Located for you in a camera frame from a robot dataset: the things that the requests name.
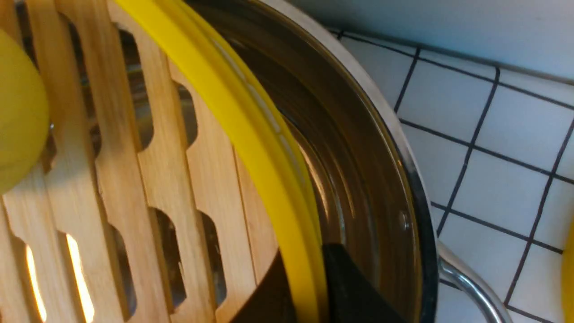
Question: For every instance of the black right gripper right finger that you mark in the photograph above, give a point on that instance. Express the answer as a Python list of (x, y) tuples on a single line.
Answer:
[(352, 299)]

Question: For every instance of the yellow bamboo steamer basket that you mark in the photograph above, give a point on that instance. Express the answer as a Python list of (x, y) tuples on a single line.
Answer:
[(139, 140)]

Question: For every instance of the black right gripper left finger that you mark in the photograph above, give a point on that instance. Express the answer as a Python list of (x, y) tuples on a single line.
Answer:
[(271, 302)]

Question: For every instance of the white grid tablecloth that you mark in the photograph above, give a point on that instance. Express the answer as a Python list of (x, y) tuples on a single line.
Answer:
[(495, 149)]

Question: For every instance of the stainless steel pot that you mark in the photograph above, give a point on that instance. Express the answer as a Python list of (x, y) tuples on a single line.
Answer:
[(368, 189)]

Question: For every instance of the yellow banana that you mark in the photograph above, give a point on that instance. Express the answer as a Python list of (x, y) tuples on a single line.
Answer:
[(567, 277)]

